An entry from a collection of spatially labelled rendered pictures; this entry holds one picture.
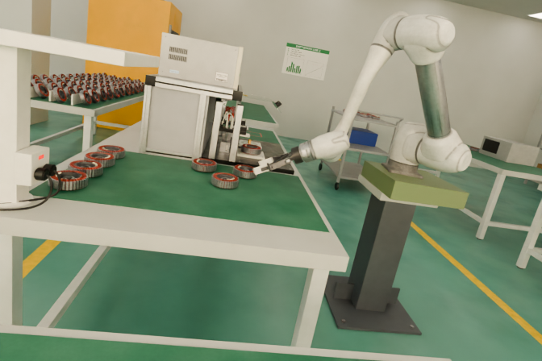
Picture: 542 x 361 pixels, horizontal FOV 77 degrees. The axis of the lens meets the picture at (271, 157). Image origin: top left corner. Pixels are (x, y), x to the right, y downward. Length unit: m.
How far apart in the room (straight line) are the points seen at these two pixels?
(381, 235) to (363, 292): 0.36
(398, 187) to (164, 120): 1.15
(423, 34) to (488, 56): 7.50
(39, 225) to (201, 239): 0.41
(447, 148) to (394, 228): 0.53
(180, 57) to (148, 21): 3.73
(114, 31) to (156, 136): 4.00
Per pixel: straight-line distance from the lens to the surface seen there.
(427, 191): 1.80
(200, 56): 1.77
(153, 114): 1.69
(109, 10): 5.65
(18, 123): 1.10
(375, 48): 1.58
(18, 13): 5.55
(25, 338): 0.72
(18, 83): 1.08
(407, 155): 1.88
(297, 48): 7.27
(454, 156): 1.75
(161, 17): 5.46
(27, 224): 1.09
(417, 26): 1.50
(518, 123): 9.64
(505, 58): 9.19
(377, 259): 2.05
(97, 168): 1.36
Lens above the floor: 1.21
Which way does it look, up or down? 13 degrees down
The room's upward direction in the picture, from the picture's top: 11 degrees clockwise
